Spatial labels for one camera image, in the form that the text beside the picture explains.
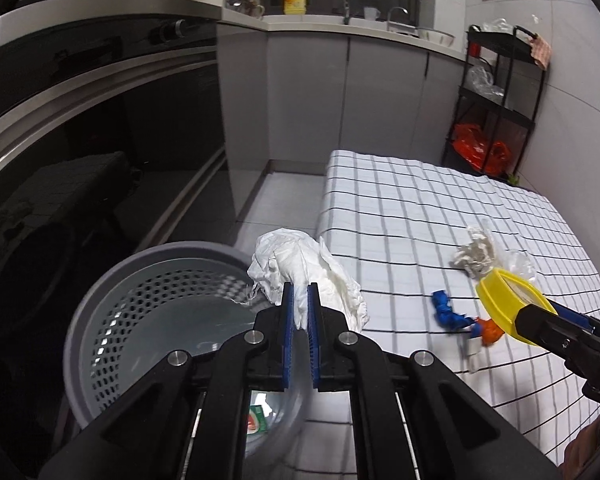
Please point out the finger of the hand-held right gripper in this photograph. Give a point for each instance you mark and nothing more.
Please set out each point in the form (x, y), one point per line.
(572, 316)
(535, 325)

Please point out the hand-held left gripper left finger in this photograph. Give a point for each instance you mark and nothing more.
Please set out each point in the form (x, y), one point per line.
(287, 330)

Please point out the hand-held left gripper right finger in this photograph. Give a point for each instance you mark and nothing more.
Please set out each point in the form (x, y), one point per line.
(312, 340)

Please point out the yellow plastic lid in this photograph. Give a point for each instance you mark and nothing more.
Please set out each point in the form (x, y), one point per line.
(497, 300)

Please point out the red candy wrapper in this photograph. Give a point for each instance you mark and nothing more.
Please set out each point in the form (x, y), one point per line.
(490, 336)

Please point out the white tissue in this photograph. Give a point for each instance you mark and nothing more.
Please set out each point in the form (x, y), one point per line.
(305, 265)

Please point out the blue balloon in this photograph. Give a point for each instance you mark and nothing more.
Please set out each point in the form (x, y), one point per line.
(447, 310)

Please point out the clear plastic wrapper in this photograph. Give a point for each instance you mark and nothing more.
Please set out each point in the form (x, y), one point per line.
(472, 257)

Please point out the green milk carton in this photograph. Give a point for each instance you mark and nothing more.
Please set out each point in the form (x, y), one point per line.
(256, 420)

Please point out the grey perforated wastebasket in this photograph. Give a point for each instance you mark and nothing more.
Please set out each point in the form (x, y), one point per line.
(155, 300)

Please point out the person's right hand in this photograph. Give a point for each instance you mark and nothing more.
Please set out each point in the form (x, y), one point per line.
(585, 447)

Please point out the green leafy vegetable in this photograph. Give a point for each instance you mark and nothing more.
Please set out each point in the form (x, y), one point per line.
(514, 178)

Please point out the black white checked tablecloth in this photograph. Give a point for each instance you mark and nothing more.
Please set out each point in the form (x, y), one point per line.
(430, 220)

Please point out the red plastic bag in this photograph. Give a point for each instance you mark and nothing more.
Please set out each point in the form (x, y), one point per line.
(497, 157)
(467, 142)

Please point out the black shelf rack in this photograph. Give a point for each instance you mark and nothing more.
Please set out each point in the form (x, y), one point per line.
(500, 110)

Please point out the grey kitchen cabinet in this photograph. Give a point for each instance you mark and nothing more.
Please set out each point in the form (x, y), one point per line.
(340, 100)

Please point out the clear plastic bag on rack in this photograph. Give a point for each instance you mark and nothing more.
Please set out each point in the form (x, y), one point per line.
(482, 82)

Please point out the orange checked cloth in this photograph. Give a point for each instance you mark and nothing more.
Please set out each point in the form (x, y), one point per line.
(541, 52)

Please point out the black built-in stove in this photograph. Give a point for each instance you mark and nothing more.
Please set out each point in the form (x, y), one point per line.
(105, 135)

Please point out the red cup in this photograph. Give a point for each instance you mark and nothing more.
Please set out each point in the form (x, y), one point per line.
(474, 50)

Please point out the white plastic bag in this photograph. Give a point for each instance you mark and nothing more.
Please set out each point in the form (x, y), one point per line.
(497, 25)

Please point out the metal colander bowl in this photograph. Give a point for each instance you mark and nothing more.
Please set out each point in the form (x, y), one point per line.
(435, 36)

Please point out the black stove knob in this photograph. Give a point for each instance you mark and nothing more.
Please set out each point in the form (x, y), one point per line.
(172, 30)

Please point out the white measuring cup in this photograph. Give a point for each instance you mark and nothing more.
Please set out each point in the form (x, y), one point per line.
(371, 12)

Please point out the pull-out kitchen faucet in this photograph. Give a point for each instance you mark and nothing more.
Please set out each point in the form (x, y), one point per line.
(345, 2)

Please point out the gooseneck faucet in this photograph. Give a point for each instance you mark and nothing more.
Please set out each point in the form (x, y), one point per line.
(391, 12)

